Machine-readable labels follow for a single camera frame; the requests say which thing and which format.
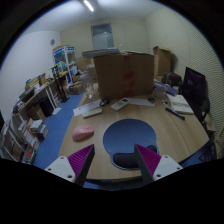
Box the round wall clock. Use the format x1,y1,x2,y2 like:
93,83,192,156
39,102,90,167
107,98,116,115
50,39,55,46

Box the bookshelf with books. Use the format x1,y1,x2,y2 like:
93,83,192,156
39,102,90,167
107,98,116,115
0,119,48,165

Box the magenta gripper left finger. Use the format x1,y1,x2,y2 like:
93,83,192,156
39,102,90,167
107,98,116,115
46,145,95,186

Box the open notebook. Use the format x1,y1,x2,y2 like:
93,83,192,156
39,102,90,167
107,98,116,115
167,94,193,114

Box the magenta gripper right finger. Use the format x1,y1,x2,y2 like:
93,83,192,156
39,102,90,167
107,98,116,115
134,144,182,184

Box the large cardboard box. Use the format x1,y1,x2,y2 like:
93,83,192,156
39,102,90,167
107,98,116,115
94,53,154,100

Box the white flat remote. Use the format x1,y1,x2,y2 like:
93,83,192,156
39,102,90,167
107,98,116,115
82,108,103,118

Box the small cardboard box floor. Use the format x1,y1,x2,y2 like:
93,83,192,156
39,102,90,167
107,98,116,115
69,81,84,95

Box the tall cardboard box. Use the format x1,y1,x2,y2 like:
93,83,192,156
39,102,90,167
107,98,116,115
153,46,171,81

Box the blue mouse pad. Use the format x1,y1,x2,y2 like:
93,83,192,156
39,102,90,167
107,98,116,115
103,119,158,170

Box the pink computer mouse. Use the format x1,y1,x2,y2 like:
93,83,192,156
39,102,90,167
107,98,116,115
72,125,94,141

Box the black pen marker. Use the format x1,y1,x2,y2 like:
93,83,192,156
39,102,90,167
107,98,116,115
165,107,185,120

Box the white remote control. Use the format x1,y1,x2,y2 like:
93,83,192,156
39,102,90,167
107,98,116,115
111,98,129,111

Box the wall window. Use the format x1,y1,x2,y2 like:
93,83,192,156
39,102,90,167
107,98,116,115
91,23,114,50

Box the black stand tripod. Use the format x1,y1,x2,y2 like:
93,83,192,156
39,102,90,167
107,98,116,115
51,66,69,103

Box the black monitor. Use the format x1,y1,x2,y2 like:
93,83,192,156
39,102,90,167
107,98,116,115
182,67,206,105

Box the wooden side desk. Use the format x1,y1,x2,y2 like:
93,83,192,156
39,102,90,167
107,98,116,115
13,80,60,121

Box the blue white claw machine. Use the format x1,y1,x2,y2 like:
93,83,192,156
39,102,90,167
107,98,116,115
53,45,78,84

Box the ceiling light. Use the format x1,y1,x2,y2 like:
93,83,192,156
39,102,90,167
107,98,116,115
84,0,94,12

